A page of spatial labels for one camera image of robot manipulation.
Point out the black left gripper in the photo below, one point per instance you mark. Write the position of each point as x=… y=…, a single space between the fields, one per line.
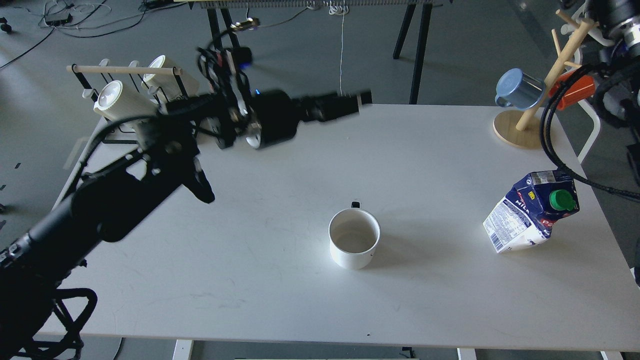
x=275 y=117

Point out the white smiley mug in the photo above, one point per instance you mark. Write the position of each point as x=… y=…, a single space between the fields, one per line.
x=354 y=235

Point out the blue white milk carton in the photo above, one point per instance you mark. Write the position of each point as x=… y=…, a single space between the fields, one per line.
x=525 y=216

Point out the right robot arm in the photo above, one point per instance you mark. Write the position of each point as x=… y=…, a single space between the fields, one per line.
x=616 y=97

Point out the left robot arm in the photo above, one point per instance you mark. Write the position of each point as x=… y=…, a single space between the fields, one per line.
x=129 y=168

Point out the black table legs background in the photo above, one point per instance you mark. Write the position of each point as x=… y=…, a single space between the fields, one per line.
x=318 y=31

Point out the white mug rear on rack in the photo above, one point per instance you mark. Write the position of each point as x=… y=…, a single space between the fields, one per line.
x=167 y=86

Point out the white mug on rack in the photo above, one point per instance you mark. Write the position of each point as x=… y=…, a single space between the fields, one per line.
x=167 y=86
x=117 y=101

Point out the wooden mug tree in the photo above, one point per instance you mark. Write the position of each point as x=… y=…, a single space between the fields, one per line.
x=519 y=128

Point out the blue mug on tree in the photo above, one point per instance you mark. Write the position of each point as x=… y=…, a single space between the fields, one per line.
x=517 y=89

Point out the white mug front on rack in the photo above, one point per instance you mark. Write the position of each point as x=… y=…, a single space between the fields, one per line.
x=117 y=101

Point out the orange mug on tree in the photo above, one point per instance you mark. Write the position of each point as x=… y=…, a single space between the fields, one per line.
x=582 y=89

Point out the black wire mug rack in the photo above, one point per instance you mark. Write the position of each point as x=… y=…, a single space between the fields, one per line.
x=94 y=77

